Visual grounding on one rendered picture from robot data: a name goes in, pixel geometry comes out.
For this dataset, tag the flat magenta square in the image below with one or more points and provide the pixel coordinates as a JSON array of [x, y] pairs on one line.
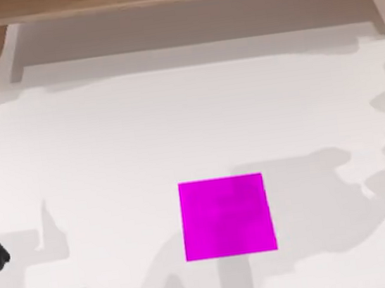
[[226, 216]]

